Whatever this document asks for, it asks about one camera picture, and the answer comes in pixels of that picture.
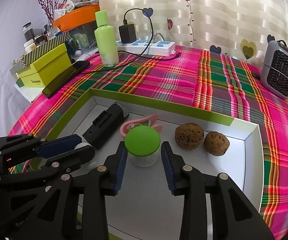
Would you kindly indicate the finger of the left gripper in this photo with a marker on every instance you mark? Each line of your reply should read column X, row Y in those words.
column 54, row 167
column 20, row 148

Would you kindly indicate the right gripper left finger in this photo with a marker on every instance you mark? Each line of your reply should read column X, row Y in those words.
column 74, row 207

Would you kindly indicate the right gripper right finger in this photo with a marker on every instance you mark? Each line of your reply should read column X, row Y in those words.
column 233, row 215

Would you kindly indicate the green lid white jar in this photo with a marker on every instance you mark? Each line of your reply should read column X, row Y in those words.
column 143, row 145

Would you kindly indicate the black rectangular device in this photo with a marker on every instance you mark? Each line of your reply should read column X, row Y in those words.
column 105, row 125

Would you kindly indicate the brown walnut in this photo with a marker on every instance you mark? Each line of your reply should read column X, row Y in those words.
column 189, row 136
column 216, row 143

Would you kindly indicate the pink grey hair clip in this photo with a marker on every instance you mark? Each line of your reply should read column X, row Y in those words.
column 149, row 121

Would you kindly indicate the green white open box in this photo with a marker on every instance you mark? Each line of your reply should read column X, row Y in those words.
column 144, row 207

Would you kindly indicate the lime green shoe box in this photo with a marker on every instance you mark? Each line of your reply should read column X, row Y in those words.
column 45, row 69

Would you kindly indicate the chevron patterned box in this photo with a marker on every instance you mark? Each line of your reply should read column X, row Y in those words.
column 25, row 60

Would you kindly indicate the black smartphone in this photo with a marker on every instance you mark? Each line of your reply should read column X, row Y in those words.
column 66, row 76

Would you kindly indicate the dark glass jar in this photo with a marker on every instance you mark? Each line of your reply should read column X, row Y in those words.
column 28, row 31

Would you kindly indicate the green lotion bottle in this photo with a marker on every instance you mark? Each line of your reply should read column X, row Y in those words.
column 106, row 40

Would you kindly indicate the plaid pink green bedspread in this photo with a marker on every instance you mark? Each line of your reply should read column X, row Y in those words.
column 197, row 78

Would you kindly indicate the orange storage bin lid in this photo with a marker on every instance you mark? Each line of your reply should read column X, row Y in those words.
column 77, row 17

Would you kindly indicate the black charger plug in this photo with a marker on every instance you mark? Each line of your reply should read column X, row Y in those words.
column 127, row 33

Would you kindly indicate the white blue power strip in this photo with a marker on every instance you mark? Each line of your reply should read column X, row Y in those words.
column 158, row 48

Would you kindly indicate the grey mini fan heater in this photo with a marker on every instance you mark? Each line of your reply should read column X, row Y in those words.
column 274, row 74

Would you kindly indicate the heart patterned curtain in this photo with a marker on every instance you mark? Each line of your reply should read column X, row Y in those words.
column 229, row 25

